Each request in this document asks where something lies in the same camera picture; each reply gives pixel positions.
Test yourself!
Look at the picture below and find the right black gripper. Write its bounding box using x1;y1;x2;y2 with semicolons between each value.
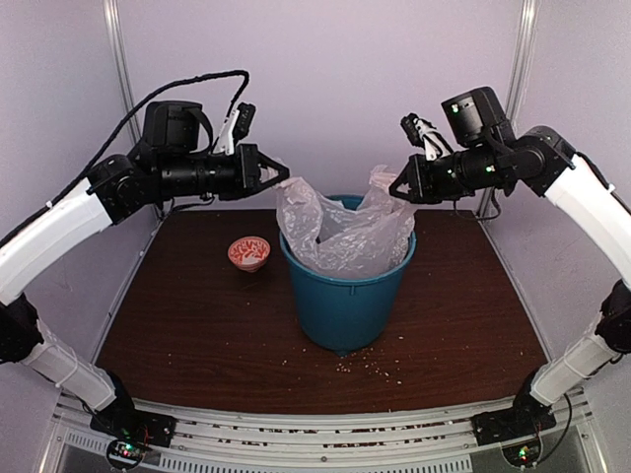
389;141;507;204

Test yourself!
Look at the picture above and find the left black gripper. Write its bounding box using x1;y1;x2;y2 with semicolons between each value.
157;142;290;200

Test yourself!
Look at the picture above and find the pink plastic trash bag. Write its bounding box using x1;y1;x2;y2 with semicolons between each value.
276;165;415;280

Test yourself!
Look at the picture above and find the blue plastic trash bin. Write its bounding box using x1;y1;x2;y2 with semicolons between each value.
279;195;416;356

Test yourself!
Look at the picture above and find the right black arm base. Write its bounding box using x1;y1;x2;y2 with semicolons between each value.
470;393;566;470

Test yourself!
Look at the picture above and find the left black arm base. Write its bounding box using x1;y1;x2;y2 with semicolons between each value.
82;397;176;472

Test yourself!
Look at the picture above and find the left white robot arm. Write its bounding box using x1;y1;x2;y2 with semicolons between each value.
1;101;290;438

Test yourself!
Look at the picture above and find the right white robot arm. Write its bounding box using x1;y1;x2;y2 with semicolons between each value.
389;87;630;436

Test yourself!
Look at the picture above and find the red patterned white bowl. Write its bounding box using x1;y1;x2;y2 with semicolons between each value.
228;236;271;273

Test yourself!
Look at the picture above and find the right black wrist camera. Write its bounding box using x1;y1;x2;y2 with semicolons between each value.
400;113;454;162

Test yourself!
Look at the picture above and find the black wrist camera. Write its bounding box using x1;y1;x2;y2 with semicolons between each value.
400;113;454;162
212;102;256;156

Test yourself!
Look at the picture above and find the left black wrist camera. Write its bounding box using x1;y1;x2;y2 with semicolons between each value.
212;102;256;156

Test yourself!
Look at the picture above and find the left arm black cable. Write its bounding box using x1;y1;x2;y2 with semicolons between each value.
48;70;250;208

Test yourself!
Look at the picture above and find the right aluminium frame post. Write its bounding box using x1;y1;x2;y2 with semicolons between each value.
475;0;538;218

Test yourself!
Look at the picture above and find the aluminium frame post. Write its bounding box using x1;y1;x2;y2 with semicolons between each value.
102;0;167;221
475;0;538;218

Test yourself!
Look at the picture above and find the left aluminium frame post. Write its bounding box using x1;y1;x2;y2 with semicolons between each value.
102;0;167;221

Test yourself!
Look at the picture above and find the aluminium front rail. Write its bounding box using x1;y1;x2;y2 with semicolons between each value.
48;388;596;473

